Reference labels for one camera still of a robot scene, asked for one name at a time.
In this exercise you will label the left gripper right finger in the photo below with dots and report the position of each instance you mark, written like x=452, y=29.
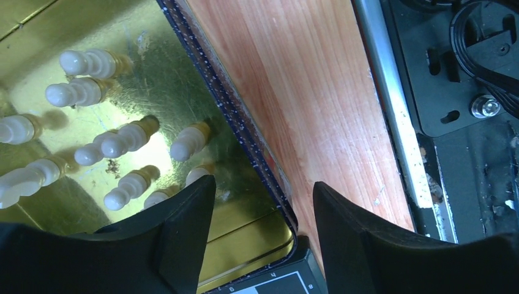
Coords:
x=364, y=253

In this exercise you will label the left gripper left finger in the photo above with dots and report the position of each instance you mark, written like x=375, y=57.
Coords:
x=158, y=250

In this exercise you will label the gold metal tin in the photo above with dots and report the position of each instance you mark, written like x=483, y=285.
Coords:
x=247, y=230

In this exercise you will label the black white chessboard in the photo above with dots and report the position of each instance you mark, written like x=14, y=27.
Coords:
x=299, y=274

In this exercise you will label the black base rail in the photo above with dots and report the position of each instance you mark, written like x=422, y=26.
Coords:
x=447, y=76

